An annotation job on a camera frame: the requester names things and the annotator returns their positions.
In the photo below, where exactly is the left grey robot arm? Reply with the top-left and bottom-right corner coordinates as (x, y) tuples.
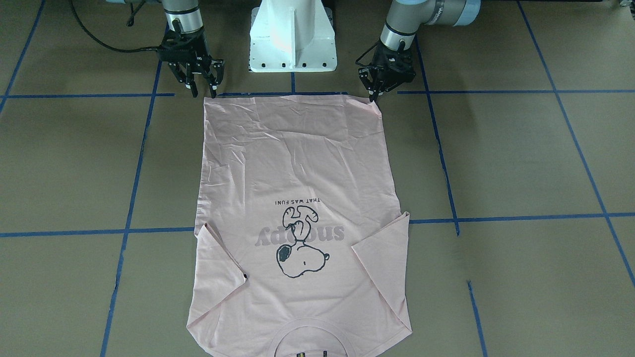
(356, 0), (481, 102)

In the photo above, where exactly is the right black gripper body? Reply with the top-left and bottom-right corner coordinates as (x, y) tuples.
(157, 29), (224, 83)

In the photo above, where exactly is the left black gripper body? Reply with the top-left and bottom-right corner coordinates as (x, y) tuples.
(356, 39), (416, 92)

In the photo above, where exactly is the pink Snoopy t-shirt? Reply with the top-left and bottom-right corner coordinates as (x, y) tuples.
(187, 95), (412, 357)

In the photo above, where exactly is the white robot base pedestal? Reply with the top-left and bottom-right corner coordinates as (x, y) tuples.
(248, 0), (338, 73)

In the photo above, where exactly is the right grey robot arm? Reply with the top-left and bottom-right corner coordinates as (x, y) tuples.
(157, 0), (224, 98)

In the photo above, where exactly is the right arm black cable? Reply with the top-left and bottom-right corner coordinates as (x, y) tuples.
(69, 0), (167, 53)

